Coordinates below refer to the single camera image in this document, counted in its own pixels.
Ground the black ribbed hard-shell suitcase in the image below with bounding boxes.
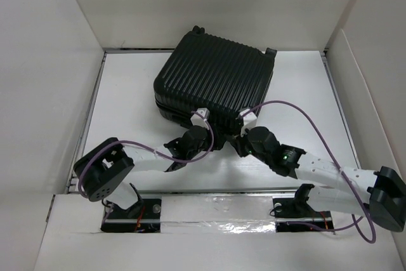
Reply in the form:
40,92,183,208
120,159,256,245
154,25,277,134

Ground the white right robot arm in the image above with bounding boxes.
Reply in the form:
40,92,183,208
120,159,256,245
230,126,405,232

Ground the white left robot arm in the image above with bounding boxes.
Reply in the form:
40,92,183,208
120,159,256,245
74,126,214,218

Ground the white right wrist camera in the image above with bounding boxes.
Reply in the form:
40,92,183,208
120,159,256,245
237,108,258,136

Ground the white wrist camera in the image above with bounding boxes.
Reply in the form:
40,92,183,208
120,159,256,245
237,108,258,136
190,108,210,129

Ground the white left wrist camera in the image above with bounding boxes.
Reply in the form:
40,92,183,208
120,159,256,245
190,108,210,129

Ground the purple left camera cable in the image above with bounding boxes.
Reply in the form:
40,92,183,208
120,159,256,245
75,110,216,199

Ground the purple camera cable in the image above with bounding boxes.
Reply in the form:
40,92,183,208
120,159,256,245
75,110,216,199
240,100,380,244

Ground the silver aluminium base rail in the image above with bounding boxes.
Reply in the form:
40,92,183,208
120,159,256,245
104,188,334,226

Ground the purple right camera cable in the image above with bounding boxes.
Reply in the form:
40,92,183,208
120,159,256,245
240,100,380,244

